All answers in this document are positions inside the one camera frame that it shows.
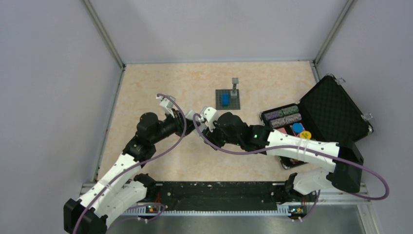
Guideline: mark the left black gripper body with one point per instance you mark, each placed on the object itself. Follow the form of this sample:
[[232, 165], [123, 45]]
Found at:
[[179, 124]]

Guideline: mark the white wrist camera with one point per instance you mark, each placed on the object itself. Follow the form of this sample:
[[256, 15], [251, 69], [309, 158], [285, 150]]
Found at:
[[208, 116], [166, 105]]

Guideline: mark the pink card deck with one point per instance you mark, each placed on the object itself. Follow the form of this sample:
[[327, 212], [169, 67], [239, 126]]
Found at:
[[282, 130]]

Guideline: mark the grey lego baseplate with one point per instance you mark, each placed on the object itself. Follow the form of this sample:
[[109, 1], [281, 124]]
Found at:
[[234, 103]]

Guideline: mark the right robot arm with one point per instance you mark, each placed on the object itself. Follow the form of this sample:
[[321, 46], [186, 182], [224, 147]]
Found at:
[[340, 164]]

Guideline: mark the blue lego brick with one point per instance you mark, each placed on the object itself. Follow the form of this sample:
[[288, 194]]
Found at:
[[225, 99]]

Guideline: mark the white remote control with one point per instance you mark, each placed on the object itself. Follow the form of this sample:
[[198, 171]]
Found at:
[[194, 117]]

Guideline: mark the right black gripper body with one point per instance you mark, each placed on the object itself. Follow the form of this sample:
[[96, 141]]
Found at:
[[216, 137]]

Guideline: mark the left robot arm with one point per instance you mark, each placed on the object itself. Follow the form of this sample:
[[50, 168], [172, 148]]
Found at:
[[96, 210]]

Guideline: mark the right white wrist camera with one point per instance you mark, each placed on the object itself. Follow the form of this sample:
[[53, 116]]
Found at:
[[208, 116]]

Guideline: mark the yellow dealer button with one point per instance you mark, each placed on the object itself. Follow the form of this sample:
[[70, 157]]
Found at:
[[305, 135]]

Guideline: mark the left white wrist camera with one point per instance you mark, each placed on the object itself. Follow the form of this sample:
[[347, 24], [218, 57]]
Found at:
[[166, 105]]

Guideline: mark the blue round chip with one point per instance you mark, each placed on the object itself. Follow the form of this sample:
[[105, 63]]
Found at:
[[297, 128]]

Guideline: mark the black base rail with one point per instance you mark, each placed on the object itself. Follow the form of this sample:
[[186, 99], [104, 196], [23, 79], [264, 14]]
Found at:
[[225, 196]]

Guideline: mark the grey lego tower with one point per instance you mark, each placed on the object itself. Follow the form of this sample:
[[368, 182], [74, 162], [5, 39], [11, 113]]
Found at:
[[234, 93]]

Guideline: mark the black poker chip case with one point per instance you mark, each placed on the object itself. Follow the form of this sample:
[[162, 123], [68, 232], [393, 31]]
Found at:
[[327, 111]]

